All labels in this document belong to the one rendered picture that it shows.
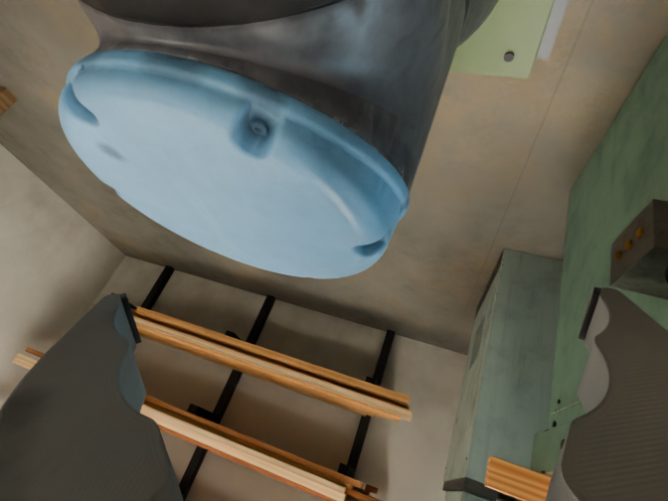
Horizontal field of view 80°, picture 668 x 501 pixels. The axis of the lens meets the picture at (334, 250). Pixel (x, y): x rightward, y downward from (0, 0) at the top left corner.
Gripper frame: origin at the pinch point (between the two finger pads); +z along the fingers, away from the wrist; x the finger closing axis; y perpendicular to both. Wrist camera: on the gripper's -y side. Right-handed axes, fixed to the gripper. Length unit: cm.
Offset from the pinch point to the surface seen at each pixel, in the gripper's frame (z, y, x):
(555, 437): 26, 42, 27
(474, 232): 139, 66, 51
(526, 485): 24, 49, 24
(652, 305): 43, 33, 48
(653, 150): 68, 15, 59
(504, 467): 26, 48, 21
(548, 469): 24, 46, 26
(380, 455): 157, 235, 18
